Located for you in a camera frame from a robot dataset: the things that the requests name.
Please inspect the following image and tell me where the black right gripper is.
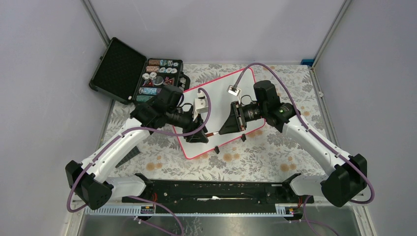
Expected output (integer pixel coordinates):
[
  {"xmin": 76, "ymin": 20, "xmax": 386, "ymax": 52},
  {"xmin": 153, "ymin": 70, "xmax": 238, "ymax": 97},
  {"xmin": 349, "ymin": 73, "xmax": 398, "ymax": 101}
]
[{"xmin": 219, "ymin": 101, "xmax": 267, "ymax": 135}]

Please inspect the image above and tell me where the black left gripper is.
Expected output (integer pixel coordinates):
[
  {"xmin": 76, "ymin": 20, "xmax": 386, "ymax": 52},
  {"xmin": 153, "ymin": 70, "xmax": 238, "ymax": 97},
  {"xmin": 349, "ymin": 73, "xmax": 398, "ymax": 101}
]
[{"xmin": 167, "ymin": 107, "xmax": 209, "ymax": 142}]

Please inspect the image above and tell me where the red capped marker pen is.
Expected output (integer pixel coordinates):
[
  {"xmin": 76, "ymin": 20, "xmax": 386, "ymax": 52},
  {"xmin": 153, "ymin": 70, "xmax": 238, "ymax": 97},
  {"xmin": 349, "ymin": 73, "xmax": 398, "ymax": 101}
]
[{"xmin": 206, "ymin": 132, "xmax": 219, "ymax": 137}]

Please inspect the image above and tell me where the pink framed whiteboard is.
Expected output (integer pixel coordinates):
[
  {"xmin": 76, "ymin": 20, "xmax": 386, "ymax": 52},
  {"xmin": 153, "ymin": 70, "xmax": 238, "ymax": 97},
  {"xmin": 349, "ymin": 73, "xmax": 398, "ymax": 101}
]
[{"xmin": 178, "ymin": 69, "xmax": 266, "ymax": 159}]

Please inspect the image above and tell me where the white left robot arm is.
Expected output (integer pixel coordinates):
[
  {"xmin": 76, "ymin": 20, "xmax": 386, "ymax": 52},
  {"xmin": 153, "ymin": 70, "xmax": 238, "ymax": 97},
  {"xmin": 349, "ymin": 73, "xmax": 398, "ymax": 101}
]
[{"xmin": 65, "ymin": 85, "xmax": 211, "ymax": 213}]

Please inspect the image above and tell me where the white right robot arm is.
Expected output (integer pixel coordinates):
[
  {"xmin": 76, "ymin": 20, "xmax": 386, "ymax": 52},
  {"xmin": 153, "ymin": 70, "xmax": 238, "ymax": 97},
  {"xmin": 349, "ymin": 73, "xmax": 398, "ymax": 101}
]
[{"xmin": 218, "ymin": 81, "xmax": 367, "ymax": 207}]

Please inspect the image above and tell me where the grey lego baseplate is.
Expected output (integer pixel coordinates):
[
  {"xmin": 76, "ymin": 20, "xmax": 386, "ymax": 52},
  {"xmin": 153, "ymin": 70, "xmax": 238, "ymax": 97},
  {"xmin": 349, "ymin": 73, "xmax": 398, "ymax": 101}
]
[{"xmin": 116, "ymin": 147, "xmax": 140, "ymax": 168}]

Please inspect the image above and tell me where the black poker chip case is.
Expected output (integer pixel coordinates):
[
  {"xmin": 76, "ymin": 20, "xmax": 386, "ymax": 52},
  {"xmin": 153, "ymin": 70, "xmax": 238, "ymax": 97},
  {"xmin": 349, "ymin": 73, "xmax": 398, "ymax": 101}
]
[{"xmin": 89, "ymin": 37, "xmax": 190, "ymax": 105}]

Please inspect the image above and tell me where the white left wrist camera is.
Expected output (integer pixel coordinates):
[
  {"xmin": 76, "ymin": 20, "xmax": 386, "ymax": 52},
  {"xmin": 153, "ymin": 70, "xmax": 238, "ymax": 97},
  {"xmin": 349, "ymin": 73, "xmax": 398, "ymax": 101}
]
[{"xmin": 193, "ymin": 95, "xmax": 209, "ymax": 116}]

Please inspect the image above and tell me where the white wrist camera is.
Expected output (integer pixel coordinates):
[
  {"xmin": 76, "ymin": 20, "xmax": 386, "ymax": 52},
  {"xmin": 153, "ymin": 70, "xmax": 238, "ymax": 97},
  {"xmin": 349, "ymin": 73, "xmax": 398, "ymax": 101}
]
[
  {"xmin": 227, "ymin": 85, "xmax": 241, "ymax": 97},
  {"xmin": 193, "ymin": 95, "xmax": 209, "ymax": 116}
]

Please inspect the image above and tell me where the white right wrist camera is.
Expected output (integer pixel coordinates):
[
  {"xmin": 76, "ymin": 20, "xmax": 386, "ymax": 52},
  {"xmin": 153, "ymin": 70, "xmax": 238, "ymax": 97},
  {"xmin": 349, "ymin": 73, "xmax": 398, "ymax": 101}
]
[{"xmin": 227, "ymin": 85, "xmax": 241, "ymax": 97}]

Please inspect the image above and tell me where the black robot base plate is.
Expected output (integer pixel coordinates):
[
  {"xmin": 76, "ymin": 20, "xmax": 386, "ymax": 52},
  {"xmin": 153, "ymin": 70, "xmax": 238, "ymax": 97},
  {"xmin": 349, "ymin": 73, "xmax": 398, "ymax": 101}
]
[{"xmin": 139, "ymin": 179, "xmax": 307, "ymax": 204}]

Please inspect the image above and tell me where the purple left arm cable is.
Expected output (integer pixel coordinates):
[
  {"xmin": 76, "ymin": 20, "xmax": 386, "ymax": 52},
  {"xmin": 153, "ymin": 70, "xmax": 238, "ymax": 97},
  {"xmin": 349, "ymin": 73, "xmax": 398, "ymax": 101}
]
[{"xmin": 66, "ymin": 87, "xmax": 212, "ymax": 236}]

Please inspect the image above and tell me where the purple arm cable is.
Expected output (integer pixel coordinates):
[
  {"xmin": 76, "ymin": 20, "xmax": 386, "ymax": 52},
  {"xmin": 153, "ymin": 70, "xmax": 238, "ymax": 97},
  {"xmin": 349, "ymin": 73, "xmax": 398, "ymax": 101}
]
[
  {"xmin": 66, "ymin": 87, "xmax": 212, "ymax": 236},
  {"xmin": 229, "ymin": 62, "xmax": 375, "ymax": 236}
]

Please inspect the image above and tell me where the blue corner bracket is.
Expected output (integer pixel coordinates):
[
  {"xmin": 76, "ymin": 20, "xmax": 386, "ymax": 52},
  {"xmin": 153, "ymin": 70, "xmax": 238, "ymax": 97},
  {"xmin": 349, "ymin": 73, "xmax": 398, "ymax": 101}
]
[{"xmin": 300, "ymin": 59, "xmax": 315, "ymax": 67}]

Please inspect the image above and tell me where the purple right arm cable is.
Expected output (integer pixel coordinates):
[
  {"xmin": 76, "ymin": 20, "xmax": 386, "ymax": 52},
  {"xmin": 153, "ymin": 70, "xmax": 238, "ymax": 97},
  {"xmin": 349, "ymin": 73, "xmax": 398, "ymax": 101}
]
[{"xmin": 229, "ymin": 62, "xmax": 375, "ymax": 236}]

